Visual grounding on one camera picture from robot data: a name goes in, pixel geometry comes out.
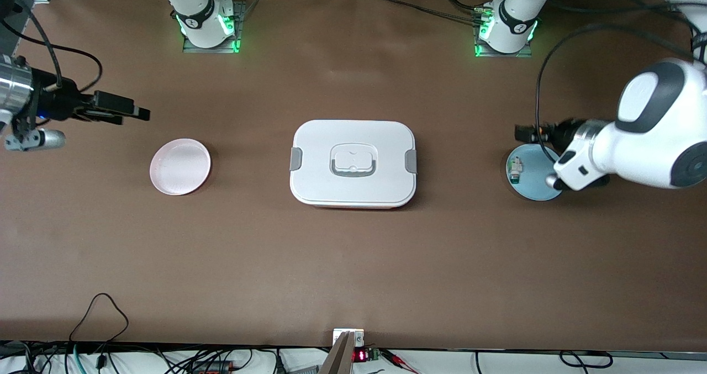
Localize black arm base cables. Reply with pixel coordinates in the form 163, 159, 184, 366
381, 0, 489, 28

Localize black coiled cable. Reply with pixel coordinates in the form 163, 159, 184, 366
560, 351, 614, 369

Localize white lunch box grey handle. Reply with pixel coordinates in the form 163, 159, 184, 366
289, 120, 418, 209

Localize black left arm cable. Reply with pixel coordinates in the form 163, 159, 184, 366
536, 23, 697, 162

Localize grey camera mount bar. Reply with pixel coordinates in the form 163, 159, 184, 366
318, 331, 357, 374

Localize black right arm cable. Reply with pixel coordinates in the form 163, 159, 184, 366
0, 0, 104, 93

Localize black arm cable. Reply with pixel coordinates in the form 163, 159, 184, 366
0, 0, 104, 93
536, 23, 697, 162

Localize black cable tangle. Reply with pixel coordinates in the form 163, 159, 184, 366
0, 341, 277, 374

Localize small white box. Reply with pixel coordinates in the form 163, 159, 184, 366
333, 329, 365, 347

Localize round pink plate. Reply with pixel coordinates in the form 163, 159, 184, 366
150, 138, 212, 196

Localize thin black looped cable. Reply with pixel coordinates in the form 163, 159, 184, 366
69, 293, 129, 344

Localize red black clip leads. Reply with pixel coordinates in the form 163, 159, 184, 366
381, 349, 420, 373

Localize round light blue plate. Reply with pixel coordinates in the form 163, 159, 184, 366
507, 144, 564, 202

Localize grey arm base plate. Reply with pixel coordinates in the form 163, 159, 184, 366
474, 7, 534, 59
183, 1, 246, 54

